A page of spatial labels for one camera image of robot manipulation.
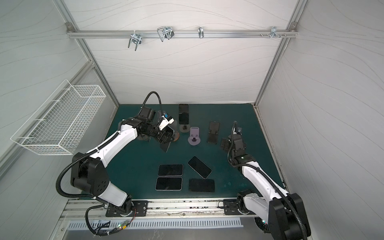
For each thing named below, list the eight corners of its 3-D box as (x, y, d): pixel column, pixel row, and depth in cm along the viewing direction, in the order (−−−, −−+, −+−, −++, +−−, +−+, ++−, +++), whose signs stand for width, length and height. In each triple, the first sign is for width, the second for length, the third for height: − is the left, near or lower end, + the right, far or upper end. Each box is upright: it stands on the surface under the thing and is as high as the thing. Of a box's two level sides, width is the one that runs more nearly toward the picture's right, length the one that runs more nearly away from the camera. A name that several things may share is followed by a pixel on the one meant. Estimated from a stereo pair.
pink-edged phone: (158, 176, 86) (157, 174, 84) (160, 165, 90) (159, 164, 88) (182, 176, 86) (182, 174, 84) (183, 166, 90) (183, 164, 88)
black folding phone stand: (206, 142, 100) (207, 133, 92) (208, 130, 107) (210, 120, 98) (216, 144, 100) (218, 135, 91) (218, 132, 106) (220, 122, 97)
